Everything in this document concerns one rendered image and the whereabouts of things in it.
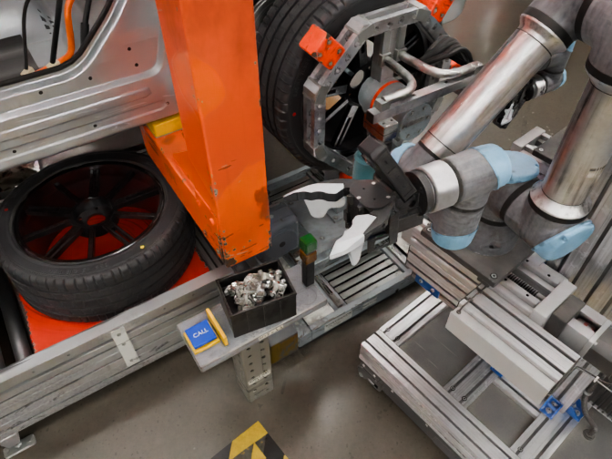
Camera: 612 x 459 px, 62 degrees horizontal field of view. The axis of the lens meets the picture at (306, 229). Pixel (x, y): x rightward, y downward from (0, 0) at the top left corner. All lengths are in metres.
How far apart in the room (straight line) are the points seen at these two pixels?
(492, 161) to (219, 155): 0.70
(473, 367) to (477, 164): 1.10
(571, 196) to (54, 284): 1.43
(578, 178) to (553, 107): 2.47
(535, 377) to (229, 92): 0.92
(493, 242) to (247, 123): 0.66
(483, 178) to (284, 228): 1.15
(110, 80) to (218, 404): 1.14
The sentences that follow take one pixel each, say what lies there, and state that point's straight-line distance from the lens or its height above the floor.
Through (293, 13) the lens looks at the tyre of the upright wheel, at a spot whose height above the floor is 1.10.
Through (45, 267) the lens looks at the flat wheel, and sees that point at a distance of 1.80.
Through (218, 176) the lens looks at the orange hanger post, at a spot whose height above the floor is 0.89.
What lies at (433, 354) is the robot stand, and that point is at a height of 0.21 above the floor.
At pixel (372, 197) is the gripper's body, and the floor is 1.25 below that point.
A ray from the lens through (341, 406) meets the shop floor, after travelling 1.92.
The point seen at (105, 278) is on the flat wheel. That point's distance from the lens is 1.71.
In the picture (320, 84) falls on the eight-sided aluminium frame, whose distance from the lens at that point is 1.49.
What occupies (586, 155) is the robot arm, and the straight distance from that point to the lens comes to 1.02.
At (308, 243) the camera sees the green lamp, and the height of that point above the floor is 0.66.
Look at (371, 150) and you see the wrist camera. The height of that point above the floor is 1.32.
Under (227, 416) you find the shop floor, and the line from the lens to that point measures 1.92.
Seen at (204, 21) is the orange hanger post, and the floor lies 1.29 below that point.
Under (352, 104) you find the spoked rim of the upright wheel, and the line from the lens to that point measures 1.76.
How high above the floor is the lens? 1.75
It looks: 47 degrees down
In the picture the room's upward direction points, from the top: straight up
